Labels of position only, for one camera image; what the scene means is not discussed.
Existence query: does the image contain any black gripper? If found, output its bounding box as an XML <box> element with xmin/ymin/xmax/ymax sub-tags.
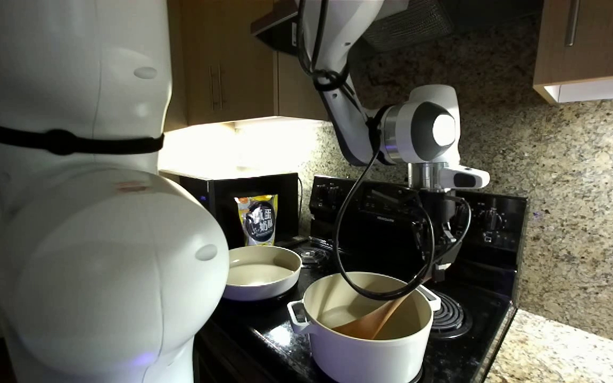
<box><xmin>411</xmin><ymin>186</ymin><xmax>469</xmax><ymax>258</ymax></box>

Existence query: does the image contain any wooden spoon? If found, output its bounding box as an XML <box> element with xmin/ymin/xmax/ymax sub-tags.
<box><xmin>334</xmin><ymin>294</ymin><xmax>411</xmax><ymax>340</ymax></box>

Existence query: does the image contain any coil burner beside pot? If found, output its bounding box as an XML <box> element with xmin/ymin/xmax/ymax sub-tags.
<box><xmin>430</xmin><ymin>290</ymin><xmax>474</xmax><ymax>340</ymax></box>

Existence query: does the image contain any white pot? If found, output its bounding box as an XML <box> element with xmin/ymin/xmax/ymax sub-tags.
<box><xmin>286</xmin><ymin>270</ymin><xmax>443</xmax><ymax>383</ymax></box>

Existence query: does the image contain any black electric stove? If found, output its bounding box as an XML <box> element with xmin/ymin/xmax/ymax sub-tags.
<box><xmin>196</xmin><ymin>174</ymin><xmax>528</xmax><ymax>383</ymax></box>

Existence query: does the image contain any yellow snack bag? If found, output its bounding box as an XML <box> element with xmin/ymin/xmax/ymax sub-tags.
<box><xmin>231</xmin><ymin>191</ymin><xmax>281</xmax><ymax>249</ymax></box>

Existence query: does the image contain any white shallow pan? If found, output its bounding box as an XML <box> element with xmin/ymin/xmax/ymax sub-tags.
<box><xmin>224</xmin><ymin>243</ymin><xmax>305</xmax><ymax>305</ymax></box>

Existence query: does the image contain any black microwave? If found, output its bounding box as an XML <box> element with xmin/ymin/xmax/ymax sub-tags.
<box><xmin>171</xmin><ymin>169</ymin><xmax>303</xmax><ymax>251</ymax></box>

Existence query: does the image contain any wood wall cabinet with handles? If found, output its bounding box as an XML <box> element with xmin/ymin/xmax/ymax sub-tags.
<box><xmin>532</xmin><ymin>0</ymin><xmax>613</xmax><ymax>107</ymax></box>

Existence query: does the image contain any metal cabinet handle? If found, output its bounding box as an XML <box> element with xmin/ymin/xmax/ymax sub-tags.
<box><xmin>566</xmin><ymin>0</ymin><xmax>583</xmax><ymax>49</ymax></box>

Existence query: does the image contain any plain wood wall cabinet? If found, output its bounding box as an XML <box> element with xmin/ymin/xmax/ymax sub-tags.
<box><xmin>163</xmin><ymin>0</ymin><xmax>331</xmax><ymax>133</ymax></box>

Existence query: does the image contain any black strap on arm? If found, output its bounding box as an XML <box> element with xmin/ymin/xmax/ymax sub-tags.
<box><xmin>0</xmin><ymin>70</ymin><xmax>166</xmax><ymax>158</ymax></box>

